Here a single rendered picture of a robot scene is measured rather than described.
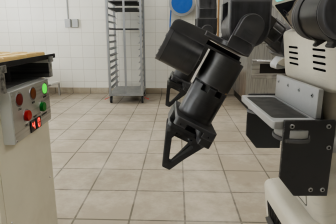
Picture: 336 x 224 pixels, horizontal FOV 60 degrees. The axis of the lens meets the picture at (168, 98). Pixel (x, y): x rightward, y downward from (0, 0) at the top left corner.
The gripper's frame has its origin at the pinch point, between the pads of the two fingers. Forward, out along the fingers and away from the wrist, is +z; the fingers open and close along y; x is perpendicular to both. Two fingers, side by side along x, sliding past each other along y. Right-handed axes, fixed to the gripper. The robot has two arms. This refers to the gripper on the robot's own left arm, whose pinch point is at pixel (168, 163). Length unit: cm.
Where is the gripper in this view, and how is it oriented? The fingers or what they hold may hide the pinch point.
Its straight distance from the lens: 49.2
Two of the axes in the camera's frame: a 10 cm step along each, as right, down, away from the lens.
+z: -4.6, 8.7, 1.8
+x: 8.9, 4.5, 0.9
